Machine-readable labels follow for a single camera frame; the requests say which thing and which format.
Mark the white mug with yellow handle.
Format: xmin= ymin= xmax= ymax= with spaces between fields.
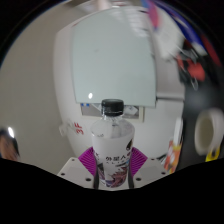
xmin=194 ymin=108 xmax=224 ymax=163

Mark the ceiling light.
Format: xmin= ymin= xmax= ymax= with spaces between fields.
xmin=7 ymin=126 xmax=16 ymax=139

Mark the small flat white box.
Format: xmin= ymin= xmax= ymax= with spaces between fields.
xmin=173 ymin=116 xmax=184 ymax=144

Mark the red floor number sign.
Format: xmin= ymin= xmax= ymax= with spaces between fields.
xmin=68 ymin=120 xmax=84 ymax=136

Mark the black and red tool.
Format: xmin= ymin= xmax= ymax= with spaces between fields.
xmin=174 ymin=39 xmax=208 ymax=91

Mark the colourful printed book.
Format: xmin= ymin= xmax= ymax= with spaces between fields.
xmin=163 ymin=139 xmax=184 ymax=174

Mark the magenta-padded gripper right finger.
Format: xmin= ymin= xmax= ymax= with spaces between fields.
xmin=127 ymin=147 xmax=168 ymax=188

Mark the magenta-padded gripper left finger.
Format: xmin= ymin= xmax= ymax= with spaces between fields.
xmin=57 ymin=147 xmax=100 ymax=189

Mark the white-labelled bottle with black cap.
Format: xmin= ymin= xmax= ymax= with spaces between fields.
xmin=90 ymin=98 xmax=136 ymax=189

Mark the whiteboard on stand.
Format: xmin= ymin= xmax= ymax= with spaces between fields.
xmin=70 ymin=7 xmax=158 ymax=108

